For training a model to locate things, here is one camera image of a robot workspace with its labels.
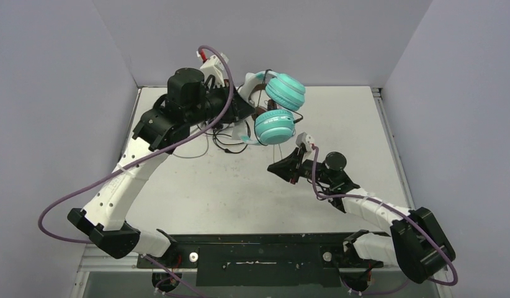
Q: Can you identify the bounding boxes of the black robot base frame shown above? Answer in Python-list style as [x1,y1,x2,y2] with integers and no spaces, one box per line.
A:
[156,233,383,287]

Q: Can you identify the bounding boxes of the black and white headphones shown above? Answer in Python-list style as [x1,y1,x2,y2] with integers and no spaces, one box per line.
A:
[197,119,252,155]

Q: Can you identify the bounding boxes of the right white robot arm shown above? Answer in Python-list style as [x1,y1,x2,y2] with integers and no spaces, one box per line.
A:
[267,146,459,286]

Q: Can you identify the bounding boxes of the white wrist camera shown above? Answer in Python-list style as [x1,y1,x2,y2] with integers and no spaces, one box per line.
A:
[197,50,227,85]
[295,132,315,151]

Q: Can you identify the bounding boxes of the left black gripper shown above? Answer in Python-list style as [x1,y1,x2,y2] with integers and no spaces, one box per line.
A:
[185,79,256,127]

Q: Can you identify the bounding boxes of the brown headphones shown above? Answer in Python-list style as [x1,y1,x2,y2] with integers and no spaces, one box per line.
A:
[249,83,277,121]

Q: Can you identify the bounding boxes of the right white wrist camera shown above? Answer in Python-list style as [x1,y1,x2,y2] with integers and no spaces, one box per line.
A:
[295,132,315,151]

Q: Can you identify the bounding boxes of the black earbuds cable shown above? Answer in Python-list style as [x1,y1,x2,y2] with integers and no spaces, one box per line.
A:
[251,69,305,165]

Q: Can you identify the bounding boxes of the teal cat-ear headphones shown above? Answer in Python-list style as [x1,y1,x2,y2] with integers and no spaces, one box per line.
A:
[231,70,306,146]

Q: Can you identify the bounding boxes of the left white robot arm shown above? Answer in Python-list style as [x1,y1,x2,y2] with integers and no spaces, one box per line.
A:
[67,68,257,267]

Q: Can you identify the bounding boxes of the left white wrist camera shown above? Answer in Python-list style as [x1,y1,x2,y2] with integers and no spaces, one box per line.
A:
[197,50,227,85]

